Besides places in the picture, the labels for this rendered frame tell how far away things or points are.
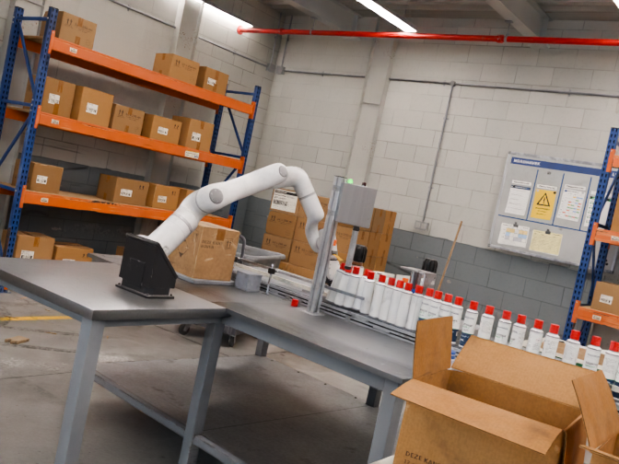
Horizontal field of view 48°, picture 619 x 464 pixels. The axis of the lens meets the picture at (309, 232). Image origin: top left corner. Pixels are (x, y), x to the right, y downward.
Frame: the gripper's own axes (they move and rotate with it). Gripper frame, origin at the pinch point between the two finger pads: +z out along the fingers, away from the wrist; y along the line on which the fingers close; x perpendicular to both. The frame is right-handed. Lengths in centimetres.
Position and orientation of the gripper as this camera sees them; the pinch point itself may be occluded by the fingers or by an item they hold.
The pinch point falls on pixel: (332, 290)
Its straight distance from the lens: 351.4
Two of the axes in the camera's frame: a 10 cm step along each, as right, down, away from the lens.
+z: 1.0, 9.8, -1.4
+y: 6.5, 0.4, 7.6
